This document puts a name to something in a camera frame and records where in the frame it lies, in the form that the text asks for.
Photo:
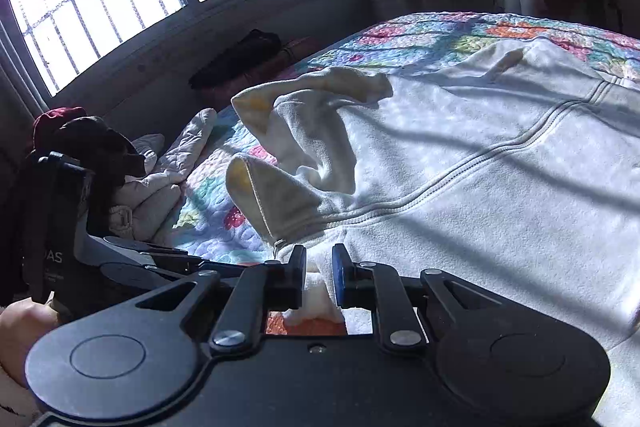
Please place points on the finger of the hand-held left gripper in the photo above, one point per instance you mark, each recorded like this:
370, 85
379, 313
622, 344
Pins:
170, 251
200, 269

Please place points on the dark red cloth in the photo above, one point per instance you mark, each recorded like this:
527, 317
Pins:
85, 132

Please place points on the person's left hand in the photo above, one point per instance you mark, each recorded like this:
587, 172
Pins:
25, 337

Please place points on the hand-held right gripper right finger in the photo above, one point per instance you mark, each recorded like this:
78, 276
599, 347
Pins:
340, 277

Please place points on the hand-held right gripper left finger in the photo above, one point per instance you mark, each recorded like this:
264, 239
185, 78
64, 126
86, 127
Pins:
298, 279

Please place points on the floral quilt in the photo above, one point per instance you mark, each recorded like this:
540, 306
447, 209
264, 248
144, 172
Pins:
425, 37

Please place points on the white fleece jacket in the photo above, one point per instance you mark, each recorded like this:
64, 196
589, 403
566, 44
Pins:
450, 157

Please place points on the black bag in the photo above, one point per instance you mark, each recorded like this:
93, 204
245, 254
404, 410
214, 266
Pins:
235, 59

